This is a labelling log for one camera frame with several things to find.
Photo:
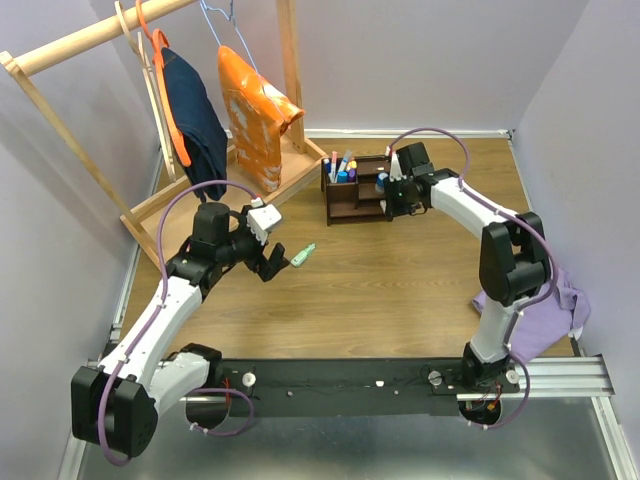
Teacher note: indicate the orange hanger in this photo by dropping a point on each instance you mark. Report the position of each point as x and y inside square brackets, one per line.
[160, 45]

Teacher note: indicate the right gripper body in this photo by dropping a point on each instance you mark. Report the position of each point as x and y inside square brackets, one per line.
[399, 198]

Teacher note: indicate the navy blue garment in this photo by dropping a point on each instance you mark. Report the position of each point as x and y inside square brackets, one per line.
[205, 138]

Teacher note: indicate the beige hanger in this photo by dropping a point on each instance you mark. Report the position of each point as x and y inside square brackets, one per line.
[136, 44]

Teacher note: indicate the brown wooden desk organizer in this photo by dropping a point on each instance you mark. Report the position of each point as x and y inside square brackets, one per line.
[355, 202]

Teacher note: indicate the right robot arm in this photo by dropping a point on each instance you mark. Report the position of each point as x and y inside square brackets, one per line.
[513, 263]

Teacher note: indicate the blue grey glue stick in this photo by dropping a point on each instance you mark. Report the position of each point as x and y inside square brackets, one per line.
[380, 183]

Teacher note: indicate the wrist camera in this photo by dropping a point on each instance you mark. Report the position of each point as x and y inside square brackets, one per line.
[262, 219]
[395, 170]

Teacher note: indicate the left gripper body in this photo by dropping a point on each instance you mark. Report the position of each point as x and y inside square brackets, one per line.
[246, 246]

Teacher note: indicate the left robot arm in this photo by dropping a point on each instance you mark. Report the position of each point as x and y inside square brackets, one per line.
[118, 403]

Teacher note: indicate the white blue marker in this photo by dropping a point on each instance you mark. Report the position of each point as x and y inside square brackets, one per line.
[343, 165]

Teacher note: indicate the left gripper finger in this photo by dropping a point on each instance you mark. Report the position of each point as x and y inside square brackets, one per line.
[267, 271]
[277, 257]

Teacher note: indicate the orange patterned garment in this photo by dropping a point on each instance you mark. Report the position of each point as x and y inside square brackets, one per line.
[259, 114]

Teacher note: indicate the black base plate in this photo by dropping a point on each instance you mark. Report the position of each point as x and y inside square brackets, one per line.
[356, 387]

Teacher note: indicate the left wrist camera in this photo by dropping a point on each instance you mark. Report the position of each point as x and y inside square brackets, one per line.
[262, 219]

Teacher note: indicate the purple cloth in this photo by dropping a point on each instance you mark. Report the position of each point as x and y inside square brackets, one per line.
[564, 310]

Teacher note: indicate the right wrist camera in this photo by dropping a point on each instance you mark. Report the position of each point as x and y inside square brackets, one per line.
[395, 170]

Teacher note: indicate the white pink marker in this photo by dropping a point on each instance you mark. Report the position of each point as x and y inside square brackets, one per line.
[333, 163]

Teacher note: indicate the wooden clothes rack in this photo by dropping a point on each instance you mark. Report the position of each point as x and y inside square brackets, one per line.
[301, 156]

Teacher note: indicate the blue wire hanger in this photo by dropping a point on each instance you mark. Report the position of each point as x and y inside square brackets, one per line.
[221, 20]

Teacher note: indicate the green correction tape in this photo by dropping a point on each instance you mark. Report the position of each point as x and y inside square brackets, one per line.
[303, 255]

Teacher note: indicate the white dark-blue marker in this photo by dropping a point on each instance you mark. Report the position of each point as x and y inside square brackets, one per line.
[327, 168]

